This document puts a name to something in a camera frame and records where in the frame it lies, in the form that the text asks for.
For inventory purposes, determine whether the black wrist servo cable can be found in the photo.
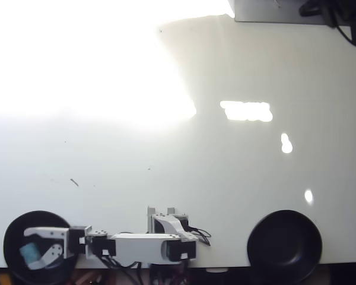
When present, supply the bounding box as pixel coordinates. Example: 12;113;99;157
96;254;144;270

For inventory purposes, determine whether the grey box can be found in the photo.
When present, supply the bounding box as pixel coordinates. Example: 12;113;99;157
228;0;330;26

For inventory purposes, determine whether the black arm servo cable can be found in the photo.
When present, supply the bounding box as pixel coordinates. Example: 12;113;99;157
188;226;212;248

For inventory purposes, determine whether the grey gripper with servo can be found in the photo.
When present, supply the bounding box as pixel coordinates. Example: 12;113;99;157
23;226;71;271

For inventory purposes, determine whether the black round bowl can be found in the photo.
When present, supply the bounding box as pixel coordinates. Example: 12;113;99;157
246;210;323;284
2;210;80;285

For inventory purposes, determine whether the blue foam cube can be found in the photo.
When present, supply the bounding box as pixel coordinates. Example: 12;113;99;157
19;242;41;265

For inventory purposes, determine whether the black power cable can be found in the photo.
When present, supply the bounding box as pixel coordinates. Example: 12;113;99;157
298;0;355;45

